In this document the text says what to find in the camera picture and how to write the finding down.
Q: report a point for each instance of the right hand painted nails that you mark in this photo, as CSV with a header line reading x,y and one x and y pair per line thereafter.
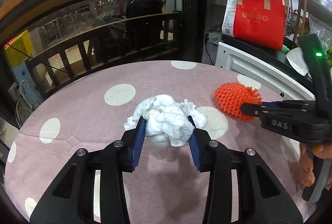
x,y
322,151

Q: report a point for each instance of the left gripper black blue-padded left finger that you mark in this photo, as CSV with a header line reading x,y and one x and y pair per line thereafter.
x,y
91,184

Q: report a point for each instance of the white tissue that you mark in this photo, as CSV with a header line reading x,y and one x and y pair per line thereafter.
x,y
168,123

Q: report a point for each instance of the white bowl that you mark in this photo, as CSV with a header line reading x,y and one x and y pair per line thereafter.
x,y
296,60

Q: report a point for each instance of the pink polka dot tablecloth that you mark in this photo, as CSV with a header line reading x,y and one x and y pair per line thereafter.
x,y
165,187

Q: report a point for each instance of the white drawer cabinet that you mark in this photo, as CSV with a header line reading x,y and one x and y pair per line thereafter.
x,y
253,71

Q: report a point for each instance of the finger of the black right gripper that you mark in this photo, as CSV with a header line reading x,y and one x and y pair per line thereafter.
x,y
256,111

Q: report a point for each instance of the red tote bag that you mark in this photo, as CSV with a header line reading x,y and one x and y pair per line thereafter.
x,y
260,22

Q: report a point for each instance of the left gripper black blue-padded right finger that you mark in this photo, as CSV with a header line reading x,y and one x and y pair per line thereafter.
x,y
250,177

